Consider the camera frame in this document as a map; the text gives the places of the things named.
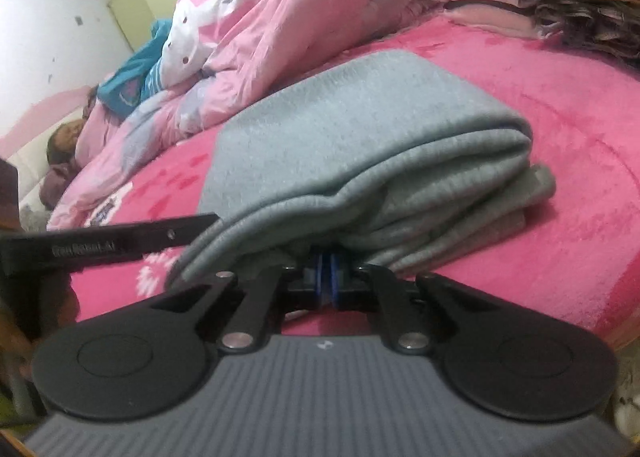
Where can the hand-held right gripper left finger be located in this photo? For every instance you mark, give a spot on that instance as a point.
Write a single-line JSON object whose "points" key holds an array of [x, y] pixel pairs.
{"points": [[320, 283]]}

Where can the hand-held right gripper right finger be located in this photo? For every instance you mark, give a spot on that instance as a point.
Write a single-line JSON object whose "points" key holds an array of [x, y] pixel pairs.
{"points": [[336, 283]]}

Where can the grey sweatpants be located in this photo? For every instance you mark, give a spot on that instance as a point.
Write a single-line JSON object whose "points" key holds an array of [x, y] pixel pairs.
{"points": [[350, 137]]}

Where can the purple padded cloth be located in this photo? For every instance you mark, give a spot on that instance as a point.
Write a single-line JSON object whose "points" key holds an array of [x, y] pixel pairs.
{"points": [[55, 187]]}

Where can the pink and white headboard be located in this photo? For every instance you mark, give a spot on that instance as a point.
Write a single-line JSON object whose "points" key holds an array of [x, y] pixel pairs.
{"points": [[25, 137]]}

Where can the teal printed cloth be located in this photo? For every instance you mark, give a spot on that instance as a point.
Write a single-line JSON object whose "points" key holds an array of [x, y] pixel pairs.
{"points": [[125, 82]]}

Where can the pink floral bed sheet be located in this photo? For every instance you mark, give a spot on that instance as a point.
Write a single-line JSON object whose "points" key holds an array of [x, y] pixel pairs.
{"points": [[550, 162]]}

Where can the pink patchwork quilt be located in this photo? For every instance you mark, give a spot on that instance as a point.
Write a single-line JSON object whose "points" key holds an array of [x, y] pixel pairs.
{"points": [[300, 2]]}

